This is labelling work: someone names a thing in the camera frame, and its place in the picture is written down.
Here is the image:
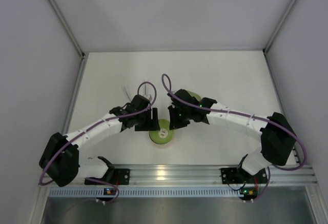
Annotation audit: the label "right aluminium frame post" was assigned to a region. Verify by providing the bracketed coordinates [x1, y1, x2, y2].
[262, 0, 315, 53]

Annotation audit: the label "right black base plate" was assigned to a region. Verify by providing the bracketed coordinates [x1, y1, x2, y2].
[220, 167, 268, 185]

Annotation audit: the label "round steel lunch box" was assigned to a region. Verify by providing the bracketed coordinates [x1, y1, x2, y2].
[152, 140, 173, 149]

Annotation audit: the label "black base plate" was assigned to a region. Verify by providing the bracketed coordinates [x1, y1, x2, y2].
[84, 168, 130, 186]
[220, 167, 268, 185]

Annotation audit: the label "slotted grey cable duct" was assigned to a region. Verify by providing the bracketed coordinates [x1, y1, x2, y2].
[48, 187, 255, 198]

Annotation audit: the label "green square dish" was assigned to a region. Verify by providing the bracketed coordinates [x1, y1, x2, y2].
[187, 90, 201, 102]

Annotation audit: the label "aluminium mounting rail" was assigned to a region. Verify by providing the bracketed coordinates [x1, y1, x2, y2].
[115, 165, 317, 187]

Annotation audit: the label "aluminium frame post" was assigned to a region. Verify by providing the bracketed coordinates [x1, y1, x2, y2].
[34, 0, 87, 58]
[262, 0, 315, 53]

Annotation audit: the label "left aluminium frame post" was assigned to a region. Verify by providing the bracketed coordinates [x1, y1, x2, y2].
[34, 0, 87, 58]

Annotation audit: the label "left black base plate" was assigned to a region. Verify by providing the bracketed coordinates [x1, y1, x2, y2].
[84, 168, 130, 186]

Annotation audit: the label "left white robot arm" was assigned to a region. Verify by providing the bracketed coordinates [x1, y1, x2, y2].
[39, 94, 160, 187]

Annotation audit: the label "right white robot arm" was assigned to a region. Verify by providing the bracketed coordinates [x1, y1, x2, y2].
[168, 89, 296, 178]

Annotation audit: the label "green round lid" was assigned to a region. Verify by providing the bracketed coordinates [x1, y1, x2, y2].
[149, 119, 174, 144]

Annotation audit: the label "metal serving tongs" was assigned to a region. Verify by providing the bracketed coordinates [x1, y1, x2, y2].
[122, 82, 152, 102]

